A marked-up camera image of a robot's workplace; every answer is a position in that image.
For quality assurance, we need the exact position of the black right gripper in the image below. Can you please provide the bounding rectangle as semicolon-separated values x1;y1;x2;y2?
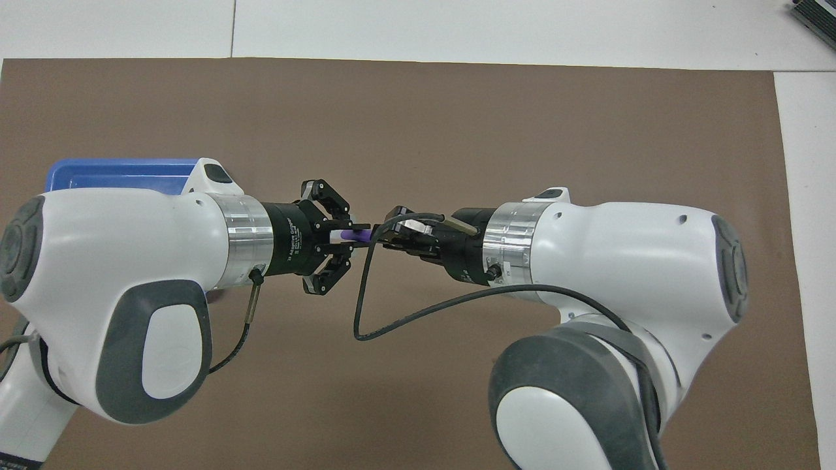
379;206;494;287

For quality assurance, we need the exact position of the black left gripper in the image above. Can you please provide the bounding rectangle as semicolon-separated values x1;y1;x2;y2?
263;178;353;296

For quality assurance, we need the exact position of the purple pen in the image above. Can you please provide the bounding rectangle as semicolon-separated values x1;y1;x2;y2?
330;225;374;243

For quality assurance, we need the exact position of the blue plastic tray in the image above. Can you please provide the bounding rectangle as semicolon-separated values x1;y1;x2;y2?
44;158;226;304

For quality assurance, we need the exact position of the brown table mat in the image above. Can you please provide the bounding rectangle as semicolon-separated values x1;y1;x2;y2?
0;57;822;470

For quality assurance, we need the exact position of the grey laptop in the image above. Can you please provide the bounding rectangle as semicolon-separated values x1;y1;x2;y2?
787;0;836;41

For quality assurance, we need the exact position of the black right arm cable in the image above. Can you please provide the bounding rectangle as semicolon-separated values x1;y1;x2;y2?
353;212;664;451

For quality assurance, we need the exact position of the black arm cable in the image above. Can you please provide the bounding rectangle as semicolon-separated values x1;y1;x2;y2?
353;212;664;451
0;268;265;386

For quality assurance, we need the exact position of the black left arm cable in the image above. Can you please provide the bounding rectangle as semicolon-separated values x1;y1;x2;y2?
0;268;265;386

